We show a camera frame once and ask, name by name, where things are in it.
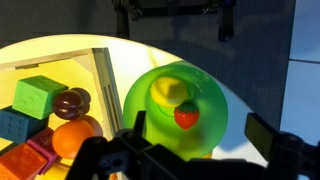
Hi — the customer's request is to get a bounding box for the black equipment stand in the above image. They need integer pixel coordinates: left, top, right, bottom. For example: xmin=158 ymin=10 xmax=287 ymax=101
xmin=112 ymin=0 xmax=234 ymax=22

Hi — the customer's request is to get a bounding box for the green translucent bowl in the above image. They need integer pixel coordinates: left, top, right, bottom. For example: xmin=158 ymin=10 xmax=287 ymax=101
xmin=122 ymin=60 xmax=230 ymax=161

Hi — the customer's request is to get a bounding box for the purple plum toy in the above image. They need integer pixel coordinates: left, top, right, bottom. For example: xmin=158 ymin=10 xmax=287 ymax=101
xmin=52 ymin=87 xmax=92 ymax=121

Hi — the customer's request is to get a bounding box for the wooden tray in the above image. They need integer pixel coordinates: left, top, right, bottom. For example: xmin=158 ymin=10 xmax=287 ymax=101
xmin=0 ymin=47 xmax=123 ymax=180

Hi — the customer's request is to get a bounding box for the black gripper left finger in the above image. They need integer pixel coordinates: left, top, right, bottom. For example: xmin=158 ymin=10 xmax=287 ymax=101
xmin=64 ymin=110 xmax=176 ymax=180

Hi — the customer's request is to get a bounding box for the orange fruit toy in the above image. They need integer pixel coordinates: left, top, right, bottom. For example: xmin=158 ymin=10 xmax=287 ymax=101
xmin=51 ymin=119 xmax=96 ymax=160

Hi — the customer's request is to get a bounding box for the dark teal toy block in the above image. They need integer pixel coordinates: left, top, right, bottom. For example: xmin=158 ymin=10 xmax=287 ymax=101
xmin=0 ymin=105 xmax=50 ymax=145

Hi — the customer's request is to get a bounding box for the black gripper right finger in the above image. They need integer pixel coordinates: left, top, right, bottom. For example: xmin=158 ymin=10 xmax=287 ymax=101
xmin=244 ymin=112 xmax=320 ymax=180

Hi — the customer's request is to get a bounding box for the red toy block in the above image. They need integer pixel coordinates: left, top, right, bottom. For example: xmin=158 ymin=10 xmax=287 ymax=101
xmin=0 ymin=143 xmax=49 ymax=180

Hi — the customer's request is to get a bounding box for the red strawberry toy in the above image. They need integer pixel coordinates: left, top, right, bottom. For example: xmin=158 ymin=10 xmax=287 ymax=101
xmin=173 ymin=101 xmax=200 ymax=131

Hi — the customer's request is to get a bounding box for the green toy block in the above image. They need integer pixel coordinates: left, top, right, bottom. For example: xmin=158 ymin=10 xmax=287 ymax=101
xmin=12 ymin=75 xmax=70 ymax=121

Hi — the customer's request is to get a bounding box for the magenta toy block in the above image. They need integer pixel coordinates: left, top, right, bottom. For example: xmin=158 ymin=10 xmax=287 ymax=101
xmin=26 ymin=127 xmax=62 ymax=175

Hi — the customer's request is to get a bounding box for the yellow lemon toy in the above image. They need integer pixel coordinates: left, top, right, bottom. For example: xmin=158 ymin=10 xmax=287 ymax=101
xmin=149 ymin=76 xmax=190 ymax=108

